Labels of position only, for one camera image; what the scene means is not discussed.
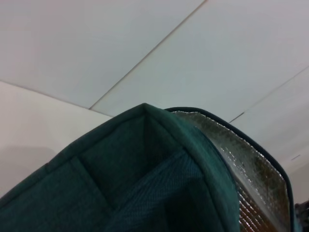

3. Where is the dark teal insulated lunch bag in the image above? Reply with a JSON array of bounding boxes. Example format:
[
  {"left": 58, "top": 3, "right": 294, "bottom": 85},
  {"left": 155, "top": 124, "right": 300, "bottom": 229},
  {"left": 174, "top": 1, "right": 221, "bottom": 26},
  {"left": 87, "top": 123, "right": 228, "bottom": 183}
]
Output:
[{"left": 0, "top": 102, "right": 303, "bottom": 232}]

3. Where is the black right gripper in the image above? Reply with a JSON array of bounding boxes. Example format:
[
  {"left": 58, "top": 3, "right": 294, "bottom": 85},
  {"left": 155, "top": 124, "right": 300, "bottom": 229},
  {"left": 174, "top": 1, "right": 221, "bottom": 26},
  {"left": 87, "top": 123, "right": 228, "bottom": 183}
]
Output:
[{"left": 295, "top": 200, "right": 309, "bottom": 232}]

